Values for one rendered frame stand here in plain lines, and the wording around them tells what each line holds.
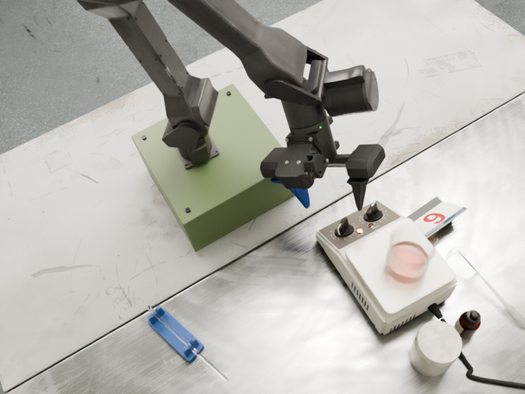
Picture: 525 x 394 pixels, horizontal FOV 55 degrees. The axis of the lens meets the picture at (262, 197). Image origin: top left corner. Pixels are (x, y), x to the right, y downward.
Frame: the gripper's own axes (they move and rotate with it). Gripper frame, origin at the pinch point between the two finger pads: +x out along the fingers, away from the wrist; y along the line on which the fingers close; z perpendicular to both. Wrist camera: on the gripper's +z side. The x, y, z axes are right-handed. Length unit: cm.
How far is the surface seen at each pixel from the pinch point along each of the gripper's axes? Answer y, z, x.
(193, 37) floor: -140, -142, 5
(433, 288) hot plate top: 15.5, 5.2, 13.0
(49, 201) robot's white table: -53, 13, -5
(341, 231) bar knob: 0.5, 0.7, 7.6
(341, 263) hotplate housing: 1.5, 4.9, 10.5
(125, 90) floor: -155, -100, 13
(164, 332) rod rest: -21.8, 23.7, 11.9
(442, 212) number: 12.5, -12.9, 12.8
